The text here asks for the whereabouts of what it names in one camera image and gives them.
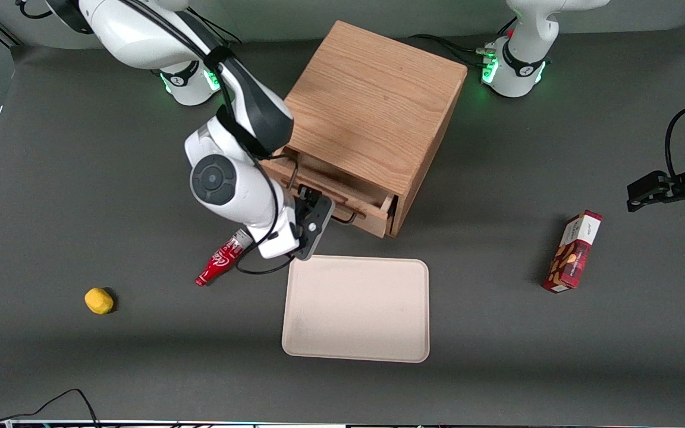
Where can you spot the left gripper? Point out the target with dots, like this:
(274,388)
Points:
(684,182)

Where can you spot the yellow lemon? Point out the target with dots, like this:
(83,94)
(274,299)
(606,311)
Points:
(99,301)

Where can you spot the red cookie box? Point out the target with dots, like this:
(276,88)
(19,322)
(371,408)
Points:
(573,252)

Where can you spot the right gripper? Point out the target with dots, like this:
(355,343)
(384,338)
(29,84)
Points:
(303,208)

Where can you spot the red cola bottle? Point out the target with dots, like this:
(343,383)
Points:
(219,264)

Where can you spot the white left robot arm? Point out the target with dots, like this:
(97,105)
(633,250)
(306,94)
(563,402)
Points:
(518,59)

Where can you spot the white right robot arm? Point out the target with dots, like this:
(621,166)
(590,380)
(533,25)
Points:
(140,30)

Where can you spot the beige plastic tray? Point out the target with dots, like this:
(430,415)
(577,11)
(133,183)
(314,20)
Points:
(355,309)

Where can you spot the wooden drawer cabinet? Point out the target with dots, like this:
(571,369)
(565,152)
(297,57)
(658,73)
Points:
(378,95)

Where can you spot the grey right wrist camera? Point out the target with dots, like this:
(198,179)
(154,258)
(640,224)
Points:
(317,229)

